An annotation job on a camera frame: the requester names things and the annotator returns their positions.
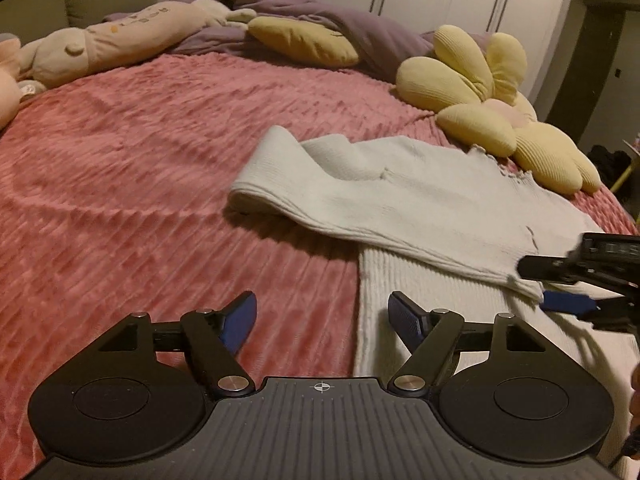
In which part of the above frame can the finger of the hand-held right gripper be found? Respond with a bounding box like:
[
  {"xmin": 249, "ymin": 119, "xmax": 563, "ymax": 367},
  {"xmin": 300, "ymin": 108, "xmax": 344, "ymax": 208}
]
[
  {"xmin": 517, "ymin": 254, "xmax": 582, "ymax": 284},
  {"xmin": 541, "ymin": 289, "xmax": 640, "ymax": 334}
]

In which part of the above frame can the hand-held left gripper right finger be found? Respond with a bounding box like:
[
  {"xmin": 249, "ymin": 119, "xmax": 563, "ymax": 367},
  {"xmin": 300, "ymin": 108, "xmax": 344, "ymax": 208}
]
[{"xmin": 387, "ymin": 291, "xmax": 552, "ymax": 395}]

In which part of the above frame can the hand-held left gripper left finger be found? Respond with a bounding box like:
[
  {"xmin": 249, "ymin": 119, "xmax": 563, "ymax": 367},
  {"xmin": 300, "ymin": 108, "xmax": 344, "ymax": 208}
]
[{"xmin": 99, "ymin": 291, "xmax": 259, "ymax": 397}]

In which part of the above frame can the white knit sweater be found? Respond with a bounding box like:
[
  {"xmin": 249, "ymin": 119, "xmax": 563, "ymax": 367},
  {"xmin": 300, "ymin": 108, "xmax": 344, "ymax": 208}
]
[{"xmin": 227, "ymin": 125, "xmax": 640, "ymax": 480}]

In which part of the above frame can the black bag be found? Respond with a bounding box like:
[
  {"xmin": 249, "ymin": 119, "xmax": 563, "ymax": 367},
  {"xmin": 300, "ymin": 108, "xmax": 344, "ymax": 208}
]
[{"xmin": 589, "ymin": 144, "xmax": 632, "ymax": 192}]

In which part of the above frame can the pink ribbed blanket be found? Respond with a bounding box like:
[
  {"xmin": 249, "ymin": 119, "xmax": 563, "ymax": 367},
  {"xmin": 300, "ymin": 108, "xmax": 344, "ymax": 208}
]
[{"xmin": 0, "ymin": 52, "xmax": 640, "ymax": 471}]

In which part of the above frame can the yellow flower-shaped pillow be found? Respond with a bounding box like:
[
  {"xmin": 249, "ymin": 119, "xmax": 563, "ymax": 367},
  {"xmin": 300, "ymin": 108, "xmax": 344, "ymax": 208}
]
[{"xmin": 396, "ymin": 25, "xmax": 602, "ymax": 195}]

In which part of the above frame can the small yellow pillow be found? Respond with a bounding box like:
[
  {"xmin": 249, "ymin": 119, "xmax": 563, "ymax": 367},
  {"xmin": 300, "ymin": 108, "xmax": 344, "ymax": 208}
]
[{"xmin": 247, "ymin": 16, "xmax": 361, "ymax": 68}]

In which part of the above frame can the purple quilt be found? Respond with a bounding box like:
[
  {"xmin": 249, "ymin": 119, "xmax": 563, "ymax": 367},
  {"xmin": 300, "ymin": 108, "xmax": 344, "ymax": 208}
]
[{"xmin": 102, "ymin": 0, "xmax": 496, "ymax": 86}]

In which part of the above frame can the cream plush rabbit toy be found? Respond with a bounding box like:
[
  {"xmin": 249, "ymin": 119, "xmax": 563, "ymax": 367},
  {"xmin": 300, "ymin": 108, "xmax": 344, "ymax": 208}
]
[{"xmin": 17, "ymin": 0, "xmax": 258, "ymax": 92}]

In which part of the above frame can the pink plush toy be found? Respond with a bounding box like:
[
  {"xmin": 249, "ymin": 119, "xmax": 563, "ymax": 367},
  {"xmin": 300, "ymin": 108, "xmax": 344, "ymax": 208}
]
[{"xmin": 0, "ymin": 37, "xmax": 32, "ymax": 128}]

